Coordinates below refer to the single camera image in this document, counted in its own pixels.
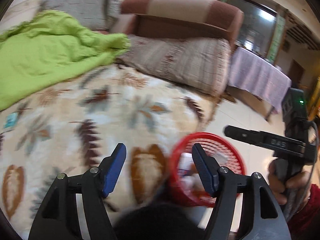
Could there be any striped beige floral pillow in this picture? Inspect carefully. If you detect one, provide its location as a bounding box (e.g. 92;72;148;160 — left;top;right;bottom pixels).
117;35;231;96

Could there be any person right hand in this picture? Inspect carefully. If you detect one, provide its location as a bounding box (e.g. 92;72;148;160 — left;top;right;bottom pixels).
268;159;311;209

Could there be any purple cloth covered table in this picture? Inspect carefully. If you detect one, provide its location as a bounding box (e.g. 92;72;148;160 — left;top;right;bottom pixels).
228;47;291;113

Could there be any green quilt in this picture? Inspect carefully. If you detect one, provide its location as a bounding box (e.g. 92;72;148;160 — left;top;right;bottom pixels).
1;10;130;110

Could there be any red plastic waste basket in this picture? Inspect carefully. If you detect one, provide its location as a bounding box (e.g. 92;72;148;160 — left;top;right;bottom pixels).
169;132;246;207

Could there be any green tissue packet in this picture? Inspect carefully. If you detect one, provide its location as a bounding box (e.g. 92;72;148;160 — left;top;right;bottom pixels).
4;112;18;129

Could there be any floral leaf pattern blanket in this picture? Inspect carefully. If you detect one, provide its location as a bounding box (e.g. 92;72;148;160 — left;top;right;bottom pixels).
1;64;217;239

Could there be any window with wooden frame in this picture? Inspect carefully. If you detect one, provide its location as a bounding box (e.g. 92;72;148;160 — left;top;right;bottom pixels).
219;0;289;65

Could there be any grey quilted pillow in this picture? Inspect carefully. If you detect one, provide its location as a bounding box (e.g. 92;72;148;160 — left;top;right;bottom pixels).
40;0;121;31

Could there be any brown and beige headboard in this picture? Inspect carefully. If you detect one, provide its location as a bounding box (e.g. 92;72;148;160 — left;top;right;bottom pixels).
110;0;244;47

